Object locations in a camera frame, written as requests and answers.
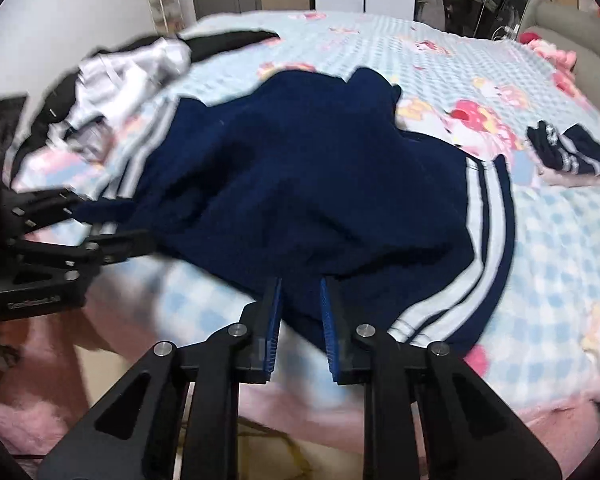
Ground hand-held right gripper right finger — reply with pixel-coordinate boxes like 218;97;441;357
319;276;563;480

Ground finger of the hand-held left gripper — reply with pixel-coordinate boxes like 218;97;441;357
4;186;88;233
10;229;157;285

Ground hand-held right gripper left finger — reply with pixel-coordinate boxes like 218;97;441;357
42;277;284;480

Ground navy pants with white stripes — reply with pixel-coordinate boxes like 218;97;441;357
75;66;517;358

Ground black and white clothes pile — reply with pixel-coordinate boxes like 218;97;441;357
12;29;281;171

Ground hanging dark clothes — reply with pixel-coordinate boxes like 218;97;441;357
415;0;538;41

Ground white crumpled garment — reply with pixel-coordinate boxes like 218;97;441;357
47;37;193;158

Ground white shelf rack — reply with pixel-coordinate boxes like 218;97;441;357
147;0;189;37

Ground blue checkered cartoon printed blanket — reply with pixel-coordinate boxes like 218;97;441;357
10;9;600;411

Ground pale pink folded garment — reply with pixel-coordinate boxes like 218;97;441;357
537;166;600;190

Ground navy folded garment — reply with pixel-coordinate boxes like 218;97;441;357
526;121;600;177

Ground pink plush toy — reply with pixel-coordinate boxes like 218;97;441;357
519;31;579;75

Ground grey sofa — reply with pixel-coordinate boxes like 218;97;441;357
517;0;600;116

